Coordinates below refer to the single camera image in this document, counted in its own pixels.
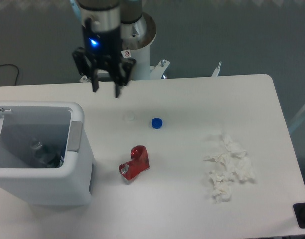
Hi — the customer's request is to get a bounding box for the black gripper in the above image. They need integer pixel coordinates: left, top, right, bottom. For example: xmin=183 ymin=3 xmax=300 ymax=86
xmin=72 ymin=17 xmax=136 ymax=98

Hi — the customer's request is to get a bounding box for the white plastic trash can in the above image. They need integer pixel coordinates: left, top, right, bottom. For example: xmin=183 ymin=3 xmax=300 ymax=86
xmin=0 ymin=101 xmax=95 ymax=206

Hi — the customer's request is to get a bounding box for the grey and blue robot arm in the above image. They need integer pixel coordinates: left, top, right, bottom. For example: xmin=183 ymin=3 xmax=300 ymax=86
xmin=70 ymin=0 xmax=136 ymax=98

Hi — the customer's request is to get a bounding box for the blue bottle cap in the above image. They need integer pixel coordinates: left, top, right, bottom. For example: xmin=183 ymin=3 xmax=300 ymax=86
xmin=151 ymin=117 xmax=163 ymax=129

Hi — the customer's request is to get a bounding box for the crushed red can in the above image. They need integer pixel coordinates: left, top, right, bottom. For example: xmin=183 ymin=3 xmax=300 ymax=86
xmin=118 ymin=145 xmax=150 ymax=185

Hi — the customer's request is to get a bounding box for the plastic bottle in bin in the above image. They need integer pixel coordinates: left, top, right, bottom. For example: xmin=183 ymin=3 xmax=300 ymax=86
xmin=29 ymin=138 xmax=64 ymax=168

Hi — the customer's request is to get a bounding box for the crumpled white tissue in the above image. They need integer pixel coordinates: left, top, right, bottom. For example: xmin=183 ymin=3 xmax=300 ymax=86
xmin=203 ymin=133 xmax=256 ymax=203

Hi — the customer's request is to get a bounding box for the black device at edge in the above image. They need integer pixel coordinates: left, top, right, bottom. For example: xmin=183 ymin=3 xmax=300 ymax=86
xmin=293 ymin=203 xmax=305 ymax=229

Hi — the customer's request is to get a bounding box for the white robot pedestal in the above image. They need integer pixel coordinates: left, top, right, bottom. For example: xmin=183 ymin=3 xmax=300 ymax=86
xmin=121 ymin=12 xmax=157 ymax=80

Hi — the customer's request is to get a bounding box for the white pedestal base frame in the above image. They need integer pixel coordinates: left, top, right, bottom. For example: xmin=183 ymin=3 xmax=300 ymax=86
xmin=79 ymin=59 xmax=223 ymax=83

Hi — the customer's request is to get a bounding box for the black floor cable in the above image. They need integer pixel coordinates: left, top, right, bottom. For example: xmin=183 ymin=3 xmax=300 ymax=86
xmin=0 ymin=64 xmax=20 ymax=87

